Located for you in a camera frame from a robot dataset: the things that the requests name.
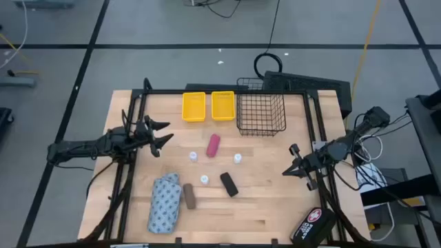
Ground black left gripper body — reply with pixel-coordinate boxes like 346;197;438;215
132;114;161;158

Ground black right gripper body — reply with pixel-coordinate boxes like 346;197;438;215
289;143;325;192

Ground pink bandage roll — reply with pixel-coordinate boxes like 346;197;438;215
205;134;221;158

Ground black wire basket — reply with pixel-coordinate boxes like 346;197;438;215
236;77;287;137

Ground brown bandage roll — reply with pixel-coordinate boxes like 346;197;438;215
183;183;197;210

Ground patterned grey fabric pouch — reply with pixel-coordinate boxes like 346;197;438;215
147;172;183;234

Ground black bandage roll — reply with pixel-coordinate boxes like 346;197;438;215
220;172;239;198

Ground yellow plastic basket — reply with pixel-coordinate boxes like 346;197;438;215
211;90;236;122
181;92;207;123

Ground black first aid kit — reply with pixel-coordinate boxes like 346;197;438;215
290;207;337;247

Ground white printed box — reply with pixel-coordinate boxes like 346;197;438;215
356;162;390;194

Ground black side cart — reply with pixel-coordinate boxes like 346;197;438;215
360;90;441;248

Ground grey floor bar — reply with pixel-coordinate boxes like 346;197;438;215
0;76;37;88

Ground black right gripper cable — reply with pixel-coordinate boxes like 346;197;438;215
331;164;361;192

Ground black metal table frame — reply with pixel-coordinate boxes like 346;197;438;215
82;78;371;248

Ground black floor cables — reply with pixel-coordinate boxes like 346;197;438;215
184;0;242;19

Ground black coiled cable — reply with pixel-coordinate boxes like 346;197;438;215
254;0;283;79

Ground white floor cable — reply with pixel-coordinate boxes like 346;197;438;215
0;0;29;70

